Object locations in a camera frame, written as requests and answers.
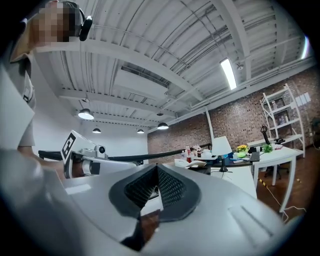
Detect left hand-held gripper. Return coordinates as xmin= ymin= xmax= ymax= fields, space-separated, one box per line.
xmin=60 ymin=129 xmax=144 ymax=180

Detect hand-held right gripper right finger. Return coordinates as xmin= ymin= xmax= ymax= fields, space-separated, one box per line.
xmin=139 ymin=163 xmax=286 ymax=256

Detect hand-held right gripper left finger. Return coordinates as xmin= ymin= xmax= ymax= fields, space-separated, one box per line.
xmin=62 ymin=163 xmax=159 ymax=245

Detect person's left forearm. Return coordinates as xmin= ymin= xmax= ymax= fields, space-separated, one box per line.
xmin=71 ymin=161 xmax=85 ymax=178

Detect black table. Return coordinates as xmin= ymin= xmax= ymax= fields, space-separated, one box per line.
xmin=193 ymin=156 xmax=253 ymax=169

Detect white table lamp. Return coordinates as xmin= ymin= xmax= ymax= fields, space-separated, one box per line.
xmin=210 ymin=135 xmax=233 ymax=173

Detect white desk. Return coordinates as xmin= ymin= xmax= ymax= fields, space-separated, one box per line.
xmin=246 ymin=139 xmax=305 ymax=187

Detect white ceiling air unit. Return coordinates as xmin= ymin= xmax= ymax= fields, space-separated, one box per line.
xmin=112 ymin=62 xmax=170 ymax=97

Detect white slanted pole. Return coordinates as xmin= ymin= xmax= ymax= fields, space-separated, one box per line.
xmin=204 ymin=106 xmax=216 ymax=151

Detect white metal shelf rack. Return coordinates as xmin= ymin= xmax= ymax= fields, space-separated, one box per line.
xmin=259 ymin=83 xmax=306 ymax=158

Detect long fluorescent ceiling light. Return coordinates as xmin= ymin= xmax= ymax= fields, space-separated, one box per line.
xmin=219 ymin=57 xmax=238 ymax=91

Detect person's head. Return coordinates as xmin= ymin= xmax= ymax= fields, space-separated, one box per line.
xmin=26 ymin=0 xmax=87 ymax=55

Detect yellow floor cable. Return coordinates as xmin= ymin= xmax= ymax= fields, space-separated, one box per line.
xmin=257 ymin=177 xmax=307 ymax=224

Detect black head-worn camera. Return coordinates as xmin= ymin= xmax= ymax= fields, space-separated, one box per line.
xmin=78 ymin=15 xmax=94 ymax=42

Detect white sheets on brick wall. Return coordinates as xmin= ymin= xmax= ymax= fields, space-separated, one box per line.
xmin=294 ymin=92 xmax=312 ymax=107

